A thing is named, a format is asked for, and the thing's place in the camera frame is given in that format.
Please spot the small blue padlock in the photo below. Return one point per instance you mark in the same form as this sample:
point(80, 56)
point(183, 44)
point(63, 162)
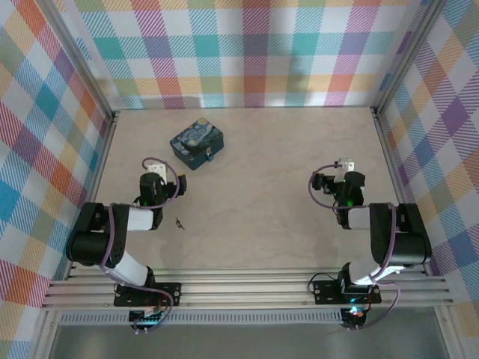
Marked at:
point(210, 155)

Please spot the blue starry night tin box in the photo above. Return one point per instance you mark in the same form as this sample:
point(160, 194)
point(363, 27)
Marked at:
point(196, 140)

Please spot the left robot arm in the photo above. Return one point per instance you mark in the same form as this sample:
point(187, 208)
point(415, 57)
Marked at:
point(90, 247)

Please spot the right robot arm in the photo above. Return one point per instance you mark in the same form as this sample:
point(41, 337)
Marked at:
point(408, 243)

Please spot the right controller circuit board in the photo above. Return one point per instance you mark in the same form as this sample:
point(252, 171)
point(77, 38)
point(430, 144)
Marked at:
point(355, 313)

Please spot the controller circuit board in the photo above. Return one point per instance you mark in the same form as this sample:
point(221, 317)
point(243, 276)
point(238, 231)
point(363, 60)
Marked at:
point(355, 313)
point(146, 317)

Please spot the left controller circuit board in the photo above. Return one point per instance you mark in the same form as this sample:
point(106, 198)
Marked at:
point(146, 317)

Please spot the grey metal shelf plate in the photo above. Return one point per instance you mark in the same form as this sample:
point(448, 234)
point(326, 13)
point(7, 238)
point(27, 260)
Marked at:
point(243, 342)

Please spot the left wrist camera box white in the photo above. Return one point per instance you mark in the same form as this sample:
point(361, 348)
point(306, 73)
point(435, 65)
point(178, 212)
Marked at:
point(157, 168)

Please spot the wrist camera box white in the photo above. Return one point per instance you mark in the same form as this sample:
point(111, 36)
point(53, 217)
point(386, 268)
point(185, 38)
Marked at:
point(157, 168)
point(344, 164)

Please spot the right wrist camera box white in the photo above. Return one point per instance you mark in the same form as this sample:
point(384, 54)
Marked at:
point(344, 164)

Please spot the aluminium table side rail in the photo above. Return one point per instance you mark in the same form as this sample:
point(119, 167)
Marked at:
point(100, 168)
point(393, 168)

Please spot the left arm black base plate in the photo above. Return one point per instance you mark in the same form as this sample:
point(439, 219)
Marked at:
point(168, 293)

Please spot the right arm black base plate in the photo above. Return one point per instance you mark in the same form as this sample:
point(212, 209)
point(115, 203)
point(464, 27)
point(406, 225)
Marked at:
point(325, 291)

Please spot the aluminium mounting rail beam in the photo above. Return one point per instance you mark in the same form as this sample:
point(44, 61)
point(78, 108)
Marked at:
point(243, 289)

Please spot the aluminium frame post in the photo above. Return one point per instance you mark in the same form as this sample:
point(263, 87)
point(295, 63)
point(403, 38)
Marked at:
point(82, 63)
point(408, 56)

